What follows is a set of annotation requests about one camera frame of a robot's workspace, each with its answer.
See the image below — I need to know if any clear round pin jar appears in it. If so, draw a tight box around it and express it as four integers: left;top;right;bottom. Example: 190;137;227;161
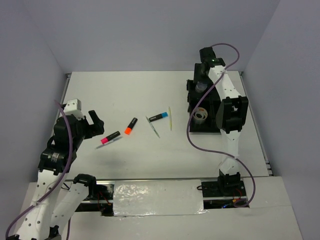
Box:
195;81;208;93

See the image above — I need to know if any pink highlighter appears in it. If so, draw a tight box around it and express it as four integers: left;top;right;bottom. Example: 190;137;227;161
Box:
100;131;121;145

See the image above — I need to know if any grey thin pen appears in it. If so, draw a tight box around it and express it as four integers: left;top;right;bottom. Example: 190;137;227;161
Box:
95;136;123;150

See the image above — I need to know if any orange highlighter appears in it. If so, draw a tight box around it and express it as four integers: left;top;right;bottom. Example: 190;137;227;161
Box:
124;117;138;135

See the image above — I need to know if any small clear tape roll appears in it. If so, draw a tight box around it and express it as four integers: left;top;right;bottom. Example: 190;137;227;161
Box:
193;107;208;121

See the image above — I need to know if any yellow thin pen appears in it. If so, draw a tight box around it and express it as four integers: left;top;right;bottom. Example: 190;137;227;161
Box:
168;106;173;131

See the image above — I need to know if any blue highlighter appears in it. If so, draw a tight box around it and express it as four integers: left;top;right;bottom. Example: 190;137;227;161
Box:
148;112;168;122

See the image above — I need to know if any green thin pen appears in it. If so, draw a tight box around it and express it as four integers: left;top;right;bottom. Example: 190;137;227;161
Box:
145;116;161;139

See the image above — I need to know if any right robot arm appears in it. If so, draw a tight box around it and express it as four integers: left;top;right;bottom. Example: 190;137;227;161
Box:
190;47;249;196

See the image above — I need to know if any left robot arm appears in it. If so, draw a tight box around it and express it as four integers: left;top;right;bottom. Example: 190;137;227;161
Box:
5;106;104;240

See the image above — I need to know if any black four-compartment tray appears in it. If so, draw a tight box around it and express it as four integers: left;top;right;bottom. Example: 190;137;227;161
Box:
185;79;238;134

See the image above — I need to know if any silver foil cover plate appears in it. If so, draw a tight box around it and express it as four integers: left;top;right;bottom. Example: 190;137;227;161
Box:
113;179;206;217

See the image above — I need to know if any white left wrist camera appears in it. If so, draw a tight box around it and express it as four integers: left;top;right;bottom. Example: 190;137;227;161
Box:
62;98;85;121

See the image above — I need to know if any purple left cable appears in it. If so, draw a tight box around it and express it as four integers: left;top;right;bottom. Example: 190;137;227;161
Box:
4;99;76;240

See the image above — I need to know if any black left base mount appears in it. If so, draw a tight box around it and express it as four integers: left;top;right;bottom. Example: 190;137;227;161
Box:
75;181;115;217

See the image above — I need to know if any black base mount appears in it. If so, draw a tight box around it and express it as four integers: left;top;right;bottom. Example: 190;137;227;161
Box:
75;181;115;217
196;180;248;210

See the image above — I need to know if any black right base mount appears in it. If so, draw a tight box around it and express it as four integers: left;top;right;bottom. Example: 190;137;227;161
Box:
196;180;248;210

